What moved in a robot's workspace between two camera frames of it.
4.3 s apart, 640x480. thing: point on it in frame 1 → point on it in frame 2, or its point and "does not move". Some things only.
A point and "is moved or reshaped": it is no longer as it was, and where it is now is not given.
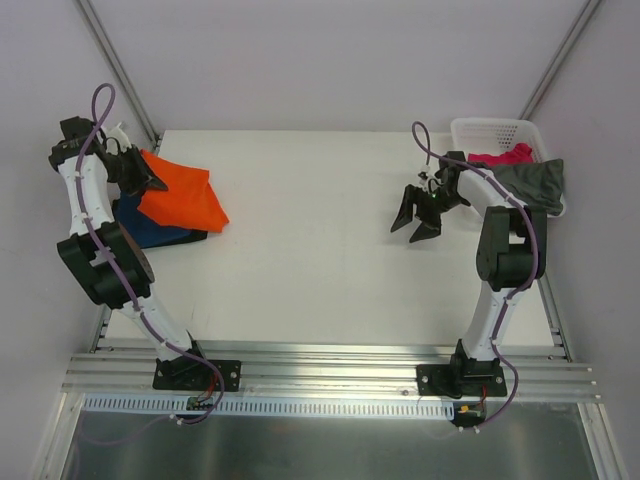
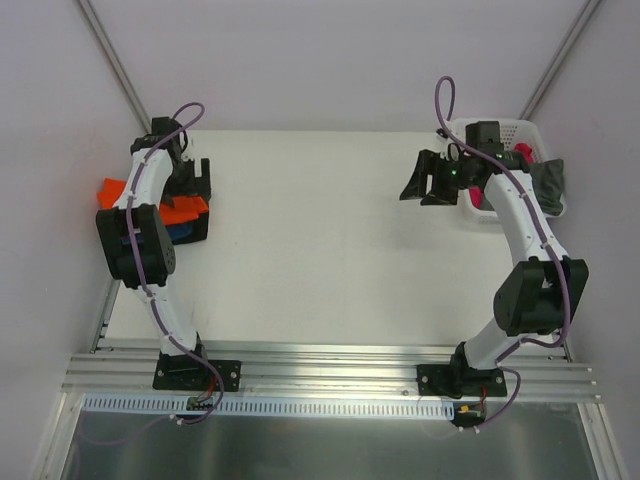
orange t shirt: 189,201 is moved or reshaped
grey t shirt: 534,184 does not move
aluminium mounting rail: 544,371 does not move
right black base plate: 462,377 does not move
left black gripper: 133,173 → 198,187
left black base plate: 195,375 does not move
